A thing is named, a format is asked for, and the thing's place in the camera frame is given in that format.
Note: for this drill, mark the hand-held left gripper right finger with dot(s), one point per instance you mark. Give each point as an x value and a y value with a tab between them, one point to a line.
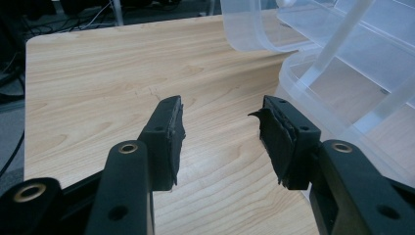
287	147

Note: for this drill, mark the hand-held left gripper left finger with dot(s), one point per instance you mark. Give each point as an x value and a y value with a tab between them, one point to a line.
160	147

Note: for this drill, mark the clear plastic storage box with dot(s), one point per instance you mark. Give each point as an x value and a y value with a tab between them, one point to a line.
359	65

